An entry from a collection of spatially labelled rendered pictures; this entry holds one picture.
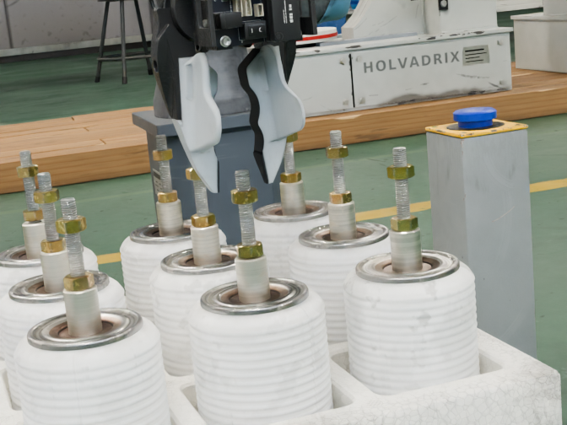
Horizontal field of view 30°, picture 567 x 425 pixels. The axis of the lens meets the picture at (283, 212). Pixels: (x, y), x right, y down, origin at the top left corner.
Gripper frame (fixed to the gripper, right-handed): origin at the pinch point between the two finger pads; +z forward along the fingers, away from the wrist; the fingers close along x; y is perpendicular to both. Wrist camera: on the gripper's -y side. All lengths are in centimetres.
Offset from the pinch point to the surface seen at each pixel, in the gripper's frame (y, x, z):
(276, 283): -0.4, 2.3, 8.9
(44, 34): -833, 164, 16
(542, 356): -31, 48, 34
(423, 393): 7.5, 9.1, 16.3
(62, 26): -831, 181, 10
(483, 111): -14.4, 30.3, 1.4
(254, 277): 1.8, -0.2, 7.5
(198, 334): 1.6, -4.5, 10.6
